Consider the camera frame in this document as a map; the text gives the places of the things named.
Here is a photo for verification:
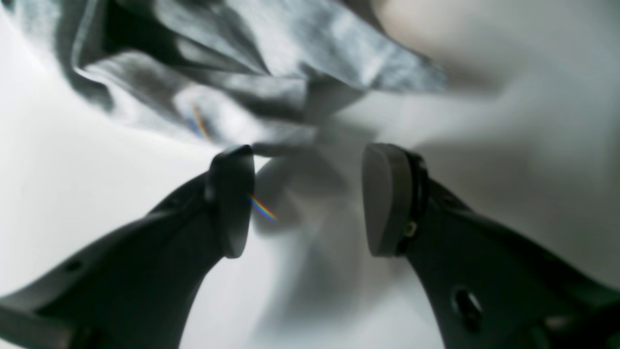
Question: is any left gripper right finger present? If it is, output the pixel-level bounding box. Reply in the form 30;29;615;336
361;143;620;349

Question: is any light grey T-shirt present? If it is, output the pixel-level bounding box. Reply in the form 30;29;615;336
1;0;448;157

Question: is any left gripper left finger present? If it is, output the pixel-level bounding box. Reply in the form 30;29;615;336
0;145;255;349

